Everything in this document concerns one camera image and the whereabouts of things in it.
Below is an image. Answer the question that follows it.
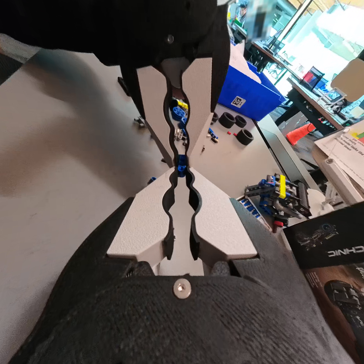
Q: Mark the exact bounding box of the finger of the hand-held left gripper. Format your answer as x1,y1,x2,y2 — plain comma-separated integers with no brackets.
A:
136,66,176,167
181,58,214,167

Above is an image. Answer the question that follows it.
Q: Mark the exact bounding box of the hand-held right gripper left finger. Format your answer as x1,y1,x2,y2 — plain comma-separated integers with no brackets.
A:
106,166,179,274

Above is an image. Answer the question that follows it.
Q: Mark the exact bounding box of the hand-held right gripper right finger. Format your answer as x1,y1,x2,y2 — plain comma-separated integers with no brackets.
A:
185,166,258,274

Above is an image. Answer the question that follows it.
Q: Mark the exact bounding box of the pile of loose lego pieces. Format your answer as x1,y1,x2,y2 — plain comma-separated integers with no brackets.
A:
117,76,219,152

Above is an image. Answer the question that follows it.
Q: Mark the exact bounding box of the lego sticker sheet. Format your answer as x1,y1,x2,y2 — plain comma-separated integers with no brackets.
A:
237,198,265,222

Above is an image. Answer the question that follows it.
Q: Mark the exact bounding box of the partly built lego car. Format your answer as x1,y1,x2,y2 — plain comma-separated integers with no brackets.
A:
244,173,312,233

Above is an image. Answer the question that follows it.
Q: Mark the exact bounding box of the lego set box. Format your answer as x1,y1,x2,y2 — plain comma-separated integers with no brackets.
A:
283,201,364,364

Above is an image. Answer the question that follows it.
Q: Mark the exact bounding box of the blue plastic bin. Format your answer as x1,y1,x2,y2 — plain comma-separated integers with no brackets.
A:
217,61,287,122

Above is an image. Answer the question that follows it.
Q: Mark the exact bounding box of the orange cone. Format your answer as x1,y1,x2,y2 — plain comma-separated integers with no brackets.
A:
286,123,317,146

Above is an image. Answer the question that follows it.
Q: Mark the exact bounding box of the wooden top background desk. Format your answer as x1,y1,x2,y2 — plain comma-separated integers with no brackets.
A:
250,40,345,137

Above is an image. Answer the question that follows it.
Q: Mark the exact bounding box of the small dark framed screen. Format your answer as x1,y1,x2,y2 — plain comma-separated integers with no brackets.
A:
301,66,325,91

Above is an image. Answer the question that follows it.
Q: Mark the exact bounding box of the white plastic bar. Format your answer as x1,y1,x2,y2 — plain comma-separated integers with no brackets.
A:
311,145,364,206

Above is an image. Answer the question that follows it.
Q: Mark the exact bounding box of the printed instruction poster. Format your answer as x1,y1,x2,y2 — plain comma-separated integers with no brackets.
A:
314,119,364,182

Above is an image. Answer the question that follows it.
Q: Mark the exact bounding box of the hanging cardboard piece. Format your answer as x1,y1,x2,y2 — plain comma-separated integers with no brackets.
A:
331,58,364,102

